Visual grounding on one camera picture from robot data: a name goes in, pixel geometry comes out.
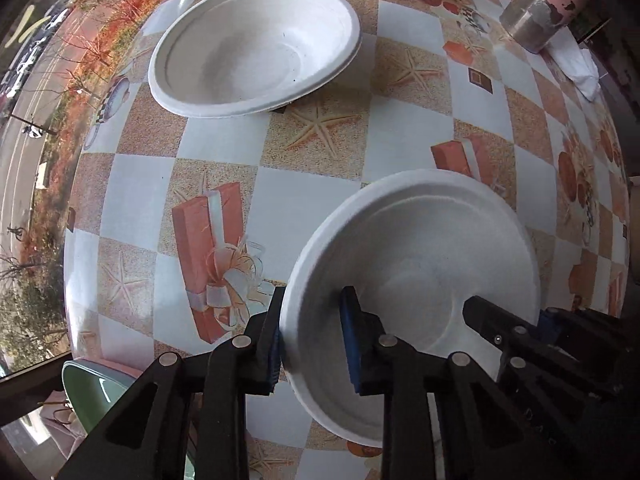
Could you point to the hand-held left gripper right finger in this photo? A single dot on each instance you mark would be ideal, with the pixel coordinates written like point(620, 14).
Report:
point(350, 340)

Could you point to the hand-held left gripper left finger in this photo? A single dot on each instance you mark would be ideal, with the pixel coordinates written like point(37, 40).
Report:
point(274, 340)

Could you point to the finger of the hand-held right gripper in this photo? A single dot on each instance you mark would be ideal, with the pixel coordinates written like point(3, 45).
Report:
point(550, 322)
point(492, 322)

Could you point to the green square plate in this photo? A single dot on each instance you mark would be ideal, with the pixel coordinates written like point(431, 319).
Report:
point(90, 390)

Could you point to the checkered printed tablecloth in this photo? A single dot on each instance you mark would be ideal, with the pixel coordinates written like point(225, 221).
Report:
point(300, 195)

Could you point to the white crumpled cloth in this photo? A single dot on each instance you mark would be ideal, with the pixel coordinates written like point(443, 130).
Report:
point(580, 67)

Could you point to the pink and silver thermos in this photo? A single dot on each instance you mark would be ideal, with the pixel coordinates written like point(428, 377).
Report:
point(542, 10)

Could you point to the black window frame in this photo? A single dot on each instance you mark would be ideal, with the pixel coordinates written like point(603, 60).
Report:
point(30, 371)

